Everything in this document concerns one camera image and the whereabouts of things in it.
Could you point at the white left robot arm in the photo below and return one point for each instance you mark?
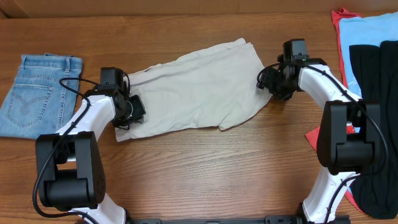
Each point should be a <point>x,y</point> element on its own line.
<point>70,175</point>

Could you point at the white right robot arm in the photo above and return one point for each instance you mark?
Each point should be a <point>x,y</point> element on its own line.
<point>349,139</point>

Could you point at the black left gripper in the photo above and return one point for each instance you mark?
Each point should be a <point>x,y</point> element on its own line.
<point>138,112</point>

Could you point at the beige cotton shorts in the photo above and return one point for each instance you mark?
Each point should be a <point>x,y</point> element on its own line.
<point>210,87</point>

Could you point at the light blue t-shirt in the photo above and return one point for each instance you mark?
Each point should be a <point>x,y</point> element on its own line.
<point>364,31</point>

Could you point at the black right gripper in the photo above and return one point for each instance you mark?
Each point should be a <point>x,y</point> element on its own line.
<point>265,83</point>

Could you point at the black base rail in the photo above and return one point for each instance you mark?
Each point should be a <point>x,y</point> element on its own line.
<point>214,220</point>

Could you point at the folded blue denim jeans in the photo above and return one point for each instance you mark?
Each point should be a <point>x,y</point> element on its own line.
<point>36,103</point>

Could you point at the black garment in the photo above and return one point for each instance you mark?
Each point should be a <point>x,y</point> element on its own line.
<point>379,124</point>

